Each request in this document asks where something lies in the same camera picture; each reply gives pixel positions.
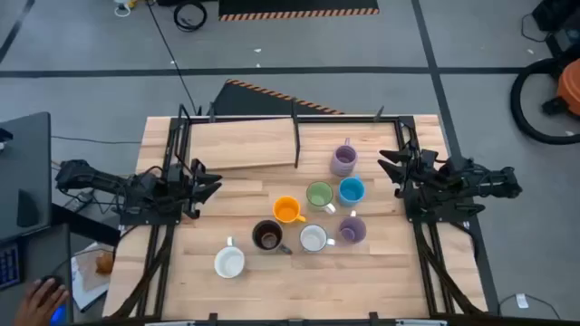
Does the thin black floor cable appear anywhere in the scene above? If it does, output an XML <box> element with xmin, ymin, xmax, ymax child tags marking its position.
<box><xmin>497</xmin><ymin>292</ymin><xmax>563</xmax><ymax>321</ymax></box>

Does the black keyboard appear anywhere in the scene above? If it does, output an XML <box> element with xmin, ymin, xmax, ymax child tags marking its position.
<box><xmin>0</xmin><ymin>242</ymin><xmax>22</xmax><ymax>291</ymax></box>

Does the dark teal speckled mug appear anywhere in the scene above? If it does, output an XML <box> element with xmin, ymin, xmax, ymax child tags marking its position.
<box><xmin>251</xmin><ymin>219</ymin><xmax>294</xmax><ymax>254</ymax></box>

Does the black equipment case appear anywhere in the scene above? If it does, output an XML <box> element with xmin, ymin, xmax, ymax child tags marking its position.
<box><xmin>520</xmin><ymin>0</ymin><xmax>580</xmax><ymax>58</ymax></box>

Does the light blue mug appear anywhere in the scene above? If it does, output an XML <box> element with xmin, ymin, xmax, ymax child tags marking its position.
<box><xmin>338</xmin><ymin>175</ymin><xmax>366</xmax><ymax>208</ymax></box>

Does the long black floor cable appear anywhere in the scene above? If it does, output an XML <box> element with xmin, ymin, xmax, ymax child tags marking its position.
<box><xmin>145</xmin><ymin>0</ymin><xmax>201</xmax><ymax>115</ymax></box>

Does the round purple ribbed mug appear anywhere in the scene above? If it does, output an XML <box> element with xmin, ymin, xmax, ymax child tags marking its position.
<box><xmin>338</xmin><ymin>210</ymin><xmax>367</xmax><ymax>245</ymax></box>

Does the green ribbed mug white handle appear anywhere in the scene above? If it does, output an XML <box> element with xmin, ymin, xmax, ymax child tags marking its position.
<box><xmin>305</xmin><ymin>180</ymin><xmax>337</xmax><ymax>215</ymax></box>

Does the black metal table frame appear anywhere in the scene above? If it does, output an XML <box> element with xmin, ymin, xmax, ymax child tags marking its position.
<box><xmin>106</xmin><ymin>103</ymin><xmax>499</xmax><ymax>326</ymax></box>

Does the yellow mug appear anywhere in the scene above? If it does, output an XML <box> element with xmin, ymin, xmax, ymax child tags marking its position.
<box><xmin>272</xmin><ymin>195</ymin><xmax>307</xmax><ymax>225</ymax></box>

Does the black mat hazard stripe edge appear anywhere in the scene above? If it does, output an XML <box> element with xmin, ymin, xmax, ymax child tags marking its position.
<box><xmin>210</xmin><ymin>79</ymin><xmax>345</xmax><ymax>117</ymax></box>
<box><xmin>218</xmin><ymin>0</ymin><xmax>381</xmax><ymax>22</ymax></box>

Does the orange vacuum cleaner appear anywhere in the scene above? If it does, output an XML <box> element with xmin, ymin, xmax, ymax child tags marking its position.
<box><xmin>541</xmin><ymin>58</ymin><xmax>580</xmax><ymax>117</ymax></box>

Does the coiled black cable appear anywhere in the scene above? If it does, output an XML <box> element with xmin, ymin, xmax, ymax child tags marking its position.
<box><xmin>173</xmin><ymin>1</ymin><xmax>208</xmax><ymax>33</ymax></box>

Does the white paper sheet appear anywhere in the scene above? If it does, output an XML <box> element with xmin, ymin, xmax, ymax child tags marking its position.
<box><xmin>70</xmin><ymin>242</ymin><xmax>121</xmax><ymax>313</ymax></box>

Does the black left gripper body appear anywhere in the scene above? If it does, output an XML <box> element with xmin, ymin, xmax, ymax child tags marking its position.
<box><xmin>179</xmin><ymin>158</ymin><xmax>206</xmax><ymax>219</ymax></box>

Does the person's hand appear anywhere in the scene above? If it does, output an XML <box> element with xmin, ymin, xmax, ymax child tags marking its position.
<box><xmin>13</xmin><ymin>277</ymin><xmax>72</xmax><ymax>326</ymax></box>

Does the black vacuum hose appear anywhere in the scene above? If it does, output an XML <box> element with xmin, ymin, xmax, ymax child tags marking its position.
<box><xmin>509</xmin><ymin>57</ymin><xmax>580</xmax><ymax>146</ymax></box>

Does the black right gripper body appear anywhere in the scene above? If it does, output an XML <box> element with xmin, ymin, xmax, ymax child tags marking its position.
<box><xmin>393</xmin><ymin>142</ymin><xmax>443</xmax><ymax>200</ymax></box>

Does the brown crumpled object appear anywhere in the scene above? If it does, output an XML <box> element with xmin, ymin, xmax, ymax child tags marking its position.
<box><xmin>94</xmin><ymin>251</ymin><xmax>115</xmax><ymax>275</ymax></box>

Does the tall lilac ribbed mug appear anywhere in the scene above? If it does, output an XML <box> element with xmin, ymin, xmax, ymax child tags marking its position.
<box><xmin>329</xmin><ymin>138</ymin><xmax>359</xmax><ymax>177</ymax></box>

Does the teal mug white inside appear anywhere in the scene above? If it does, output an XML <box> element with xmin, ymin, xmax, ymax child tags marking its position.
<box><xmin>298</xmin><ymin>224</ymin><xmax>336</xmax><ymax>254</ymax></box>

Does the white blue floral mug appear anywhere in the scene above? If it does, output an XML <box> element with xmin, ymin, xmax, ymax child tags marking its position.
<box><xmin>213</xmin><ymin>235</ymin><xmax>247</xmax><ymax>279</ymax></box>

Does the wooden shelf black metal frame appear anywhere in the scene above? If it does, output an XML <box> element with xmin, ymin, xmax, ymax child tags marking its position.
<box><xmin>178</xmin><ymin>99</ymin><xmax>303</xmax><ymax>172</ymax></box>

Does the black power adapter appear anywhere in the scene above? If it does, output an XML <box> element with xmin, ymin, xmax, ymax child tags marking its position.
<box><xmin>63</xmin><ymin>189</ymin><xmax>95</xmax><ymax>213</ymax></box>

